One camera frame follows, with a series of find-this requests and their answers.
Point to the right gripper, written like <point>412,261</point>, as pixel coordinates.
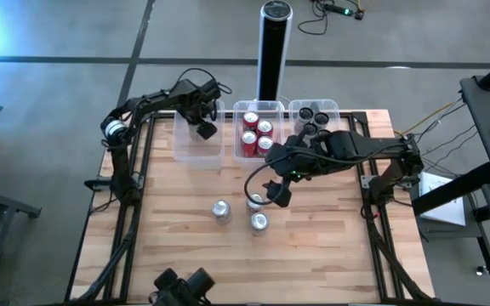
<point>300,161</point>

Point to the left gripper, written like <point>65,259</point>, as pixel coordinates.
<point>198,100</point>

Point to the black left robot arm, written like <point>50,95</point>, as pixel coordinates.
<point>151,102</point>

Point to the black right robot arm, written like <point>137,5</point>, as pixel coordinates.
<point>368,146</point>

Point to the clear plastic bin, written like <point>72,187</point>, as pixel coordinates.
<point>334,108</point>
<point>279,115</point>
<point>198,157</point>

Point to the black and white tower fan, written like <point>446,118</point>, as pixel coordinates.
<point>275,51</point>

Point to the black table clamp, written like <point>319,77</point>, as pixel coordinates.
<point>408,183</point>
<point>96,185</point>

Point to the white paper sheet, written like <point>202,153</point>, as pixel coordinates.
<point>440,208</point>

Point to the black power strip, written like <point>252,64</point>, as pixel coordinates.
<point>334,8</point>

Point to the black square beam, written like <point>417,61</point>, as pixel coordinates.
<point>453,189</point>

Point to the small black power adapter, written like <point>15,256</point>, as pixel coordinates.
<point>359,15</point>

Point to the grey metal stand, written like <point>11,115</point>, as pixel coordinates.
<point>7,206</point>

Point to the small caster wheel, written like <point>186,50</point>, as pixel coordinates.
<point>481,270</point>

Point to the silver metal bracket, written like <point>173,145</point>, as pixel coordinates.
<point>366,182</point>

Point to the black aluminium table frame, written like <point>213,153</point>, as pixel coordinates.
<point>357,117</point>

